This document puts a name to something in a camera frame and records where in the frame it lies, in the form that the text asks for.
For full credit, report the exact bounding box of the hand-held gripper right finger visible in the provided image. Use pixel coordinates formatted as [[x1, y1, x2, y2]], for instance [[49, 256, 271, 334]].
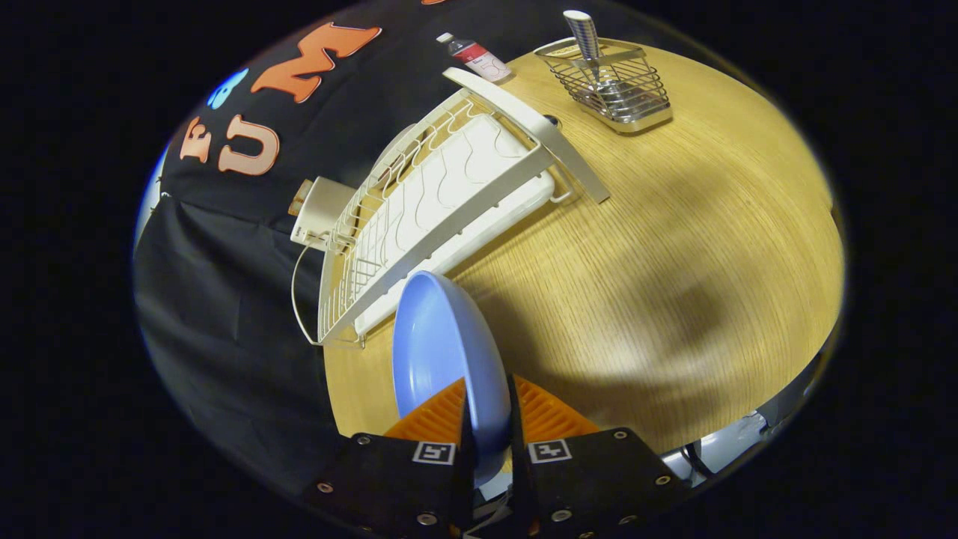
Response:
[[509, 374, 693, 539]]

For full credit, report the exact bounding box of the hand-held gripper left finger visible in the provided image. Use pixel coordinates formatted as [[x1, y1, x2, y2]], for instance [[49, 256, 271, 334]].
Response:
[[299, 377, 476, 539]]

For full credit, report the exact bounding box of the metal wire basket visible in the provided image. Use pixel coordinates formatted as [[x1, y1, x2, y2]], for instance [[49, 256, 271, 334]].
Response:
[[534, 37, 673, 134]]

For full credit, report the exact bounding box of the clear bottle with red label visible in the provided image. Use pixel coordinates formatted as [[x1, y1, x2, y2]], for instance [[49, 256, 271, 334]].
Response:
[[436, 32, 513, 83]]

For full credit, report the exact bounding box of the blue plate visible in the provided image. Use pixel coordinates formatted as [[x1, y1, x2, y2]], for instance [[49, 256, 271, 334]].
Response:
[[392, 271, 513, 487]]

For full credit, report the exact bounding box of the white handled spoon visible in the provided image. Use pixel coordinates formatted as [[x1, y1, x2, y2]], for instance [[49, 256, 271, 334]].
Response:
[[563, 10, 626, 98]]

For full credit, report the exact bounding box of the white wire dish rack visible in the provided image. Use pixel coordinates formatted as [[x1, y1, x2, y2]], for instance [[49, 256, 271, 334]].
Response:
[[290, 67, 611, 349]]

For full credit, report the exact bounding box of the white drip tray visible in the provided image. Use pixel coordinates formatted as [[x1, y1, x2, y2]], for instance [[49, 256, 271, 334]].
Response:
[[352, 112, 556, 338]]

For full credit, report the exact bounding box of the black backdrop cloth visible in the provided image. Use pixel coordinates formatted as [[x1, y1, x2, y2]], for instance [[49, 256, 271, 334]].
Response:
[[133, 0, 540, 495]]

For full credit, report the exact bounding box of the white toaster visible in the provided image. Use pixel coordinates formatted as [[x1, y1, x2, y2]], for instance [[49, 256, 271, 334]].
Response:
[[290, 176, 356, 252]]

